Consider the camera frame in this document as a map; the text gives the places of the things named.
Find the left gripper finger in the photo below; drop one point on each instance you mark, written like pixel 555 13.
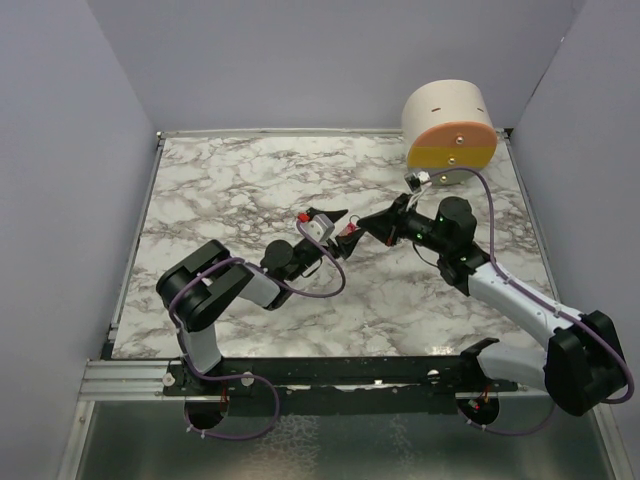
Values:
pixel 332 216
pixel 346 244

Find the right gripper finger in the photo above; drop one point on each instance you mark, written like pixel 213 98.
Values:
pixel 383 219
pixel 386 236

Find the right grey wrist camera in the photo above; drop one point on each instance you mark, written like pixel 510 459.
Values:
pixel 418 182

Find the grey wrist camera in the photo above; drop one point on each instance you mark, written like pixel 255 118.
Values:
pixel 317 228
pixel 418 182

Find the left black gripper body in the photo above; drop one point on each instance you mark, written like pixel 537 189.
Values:
pixel 309 257

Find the pink strap keyring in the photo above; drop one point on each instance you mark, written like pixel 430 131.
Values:
pixel 353 220

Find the red tag key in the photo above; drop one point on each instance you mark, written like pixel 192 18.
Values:
pixel 347 230

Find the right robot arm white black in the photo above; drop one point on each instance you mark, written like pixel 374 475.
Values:
pixel 579 363

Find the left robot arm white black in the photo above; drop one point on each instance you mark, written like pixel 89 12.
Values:
pixel 198 290

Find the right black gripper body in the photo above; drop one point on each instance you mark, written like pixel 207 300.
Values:
pixel 412 224

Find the round beige drawer box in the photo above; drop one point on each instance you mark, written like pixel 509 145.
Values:
pixel 447 131

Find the black mounting rail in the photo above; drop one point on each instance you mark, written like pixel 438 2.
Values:
pixel 333 385

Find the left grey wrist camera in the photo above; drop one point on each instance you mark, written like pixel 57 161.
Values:
pixel 317 228

